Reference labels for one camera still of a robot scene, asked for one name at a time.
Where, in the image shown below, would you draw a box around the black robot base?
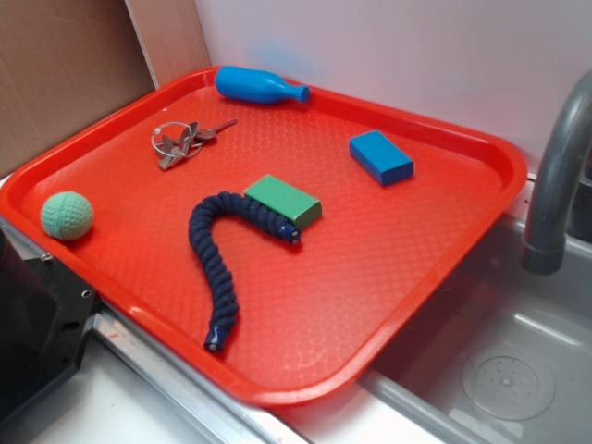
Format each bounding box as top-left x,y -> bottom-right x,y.
1,233 -> 97,426

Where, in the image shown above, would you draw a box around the green rectangular block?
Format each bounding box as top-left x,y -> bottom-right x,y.
245,175 -> 323,229

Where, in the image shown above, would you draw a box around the blue rectangular block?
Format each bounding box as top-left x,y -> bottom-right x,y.
349,130 -> 414,186

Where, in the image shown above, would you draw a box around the red plastic tray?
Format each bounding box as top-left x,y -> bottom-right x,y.
1,69 -> 526,406

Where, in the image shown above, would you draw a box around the blue plastic bottle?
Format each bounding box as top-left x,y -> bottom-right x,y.
215,66 -> 311,105

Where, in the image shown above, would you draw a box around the green textured ball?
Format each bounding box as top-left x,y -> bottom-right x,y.
41,191 -> 94,241

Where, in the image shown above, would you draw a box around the grey sink basin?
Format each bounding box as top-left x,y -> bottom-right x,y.
361,216 -> 591,443

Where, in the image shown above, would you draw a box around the grey faucet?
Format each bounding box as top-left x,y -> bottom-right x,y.
521,72 -> 591,275

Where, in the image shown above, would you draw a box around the brown cardboard panel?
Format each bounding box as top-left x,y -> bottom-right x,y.
1,1 -> 211,177

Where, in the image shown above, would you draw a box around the dark blue braided rope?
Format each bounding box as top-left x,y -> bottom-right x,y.
188,191 -> 302,354

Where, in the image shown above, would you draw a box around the metal keys on ring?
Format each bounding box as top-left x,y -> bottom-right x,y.
151,119 -> 239,171

